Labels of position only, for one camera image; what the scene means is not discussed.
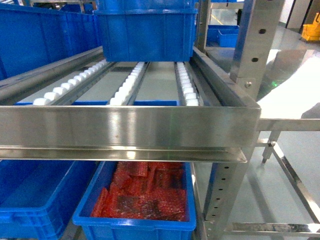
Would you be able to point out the steel shelf rack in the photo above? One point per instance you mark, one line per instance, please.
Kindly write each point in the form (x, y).
(217, 120)

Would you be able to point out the blue bin with red bags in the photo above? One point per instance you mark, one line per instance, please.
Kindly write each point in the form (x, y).
(99, 228)

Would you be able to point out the blue bin on upper shelf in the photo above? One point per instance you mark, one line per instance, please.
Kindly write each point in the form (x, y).
(147, 30)

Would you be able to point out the empty blue bin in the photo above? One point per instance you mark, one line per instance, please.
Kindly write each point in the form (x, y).
(39, 197)

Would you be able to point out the red bubble wrap bags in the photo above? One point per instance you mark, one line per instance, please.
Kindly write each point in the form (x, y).
(144, 190)

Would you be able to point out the steel side table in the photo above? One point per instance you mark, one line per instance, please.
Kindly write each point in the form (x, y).
(291, 87)

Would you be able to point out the yellow mop bucket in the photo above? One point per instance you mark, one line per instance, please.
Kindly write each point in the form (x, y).
(311, 32)

